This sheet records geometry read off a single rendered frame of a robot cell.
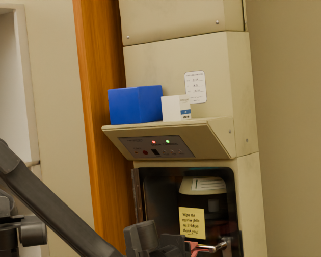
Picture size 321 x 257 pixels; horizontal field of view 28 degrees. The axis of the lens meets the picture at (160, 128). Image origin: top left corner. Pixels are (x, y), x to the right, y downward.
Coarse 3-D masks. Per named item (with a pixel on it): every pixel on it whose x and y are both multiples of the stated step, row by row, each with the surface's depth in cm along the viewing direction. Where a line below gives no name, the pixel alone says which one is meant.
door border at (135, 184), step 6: (138, 174) 169; (132, 180) 170; (138, 180) 169; (132, 186) 170; (138, 186) 169; (138, 192) 169; (138, 198) 170; (138, 204) 170; (138, 210) 170; (138, 216) 170; (138, 222) 170
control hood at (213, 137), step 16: (112, 128) 159; (128, 128) 156; (144, 128) 153; (160, 128) 151; (176, 128) 148; (192, 128) 146; (208, 128) 143; (224, 128) 148; (192, 144) 151; (208, 144) 148; (224, 144) 147; (128, 160) 169
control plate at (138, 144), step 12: (132, 144) 161; (144, 144) 159; (156, 144) 157; (168, 144) 155; (180, 144) 153; (144, 156) 164; (156, 156) 161; (168, 156) 159; (180, 156) 157; (192, 156) 155
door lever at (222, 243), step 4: (220, 240) 155; (200, 244) 154; (220, 244) 153; (224, 244) 154; (196, 248) 153; (200, 248) 153; (204, 248) 152; (208, 248) 151; (212, 248) 151; (216, 248) 151; (220, 248) 153; (224, 248) 154; (212, 252) 151
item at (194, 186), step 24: (144, 168) 167; (168, 168) 163; (192, 168) 158; (216, 168) 154; (144, 192) 168; (168, 192) 163; (192, 192) 159; (216, 192) 154; (144, 216) 169; (168, 216) 164; (216, 216) 155; (192, 240) 160; (216, 240) 156
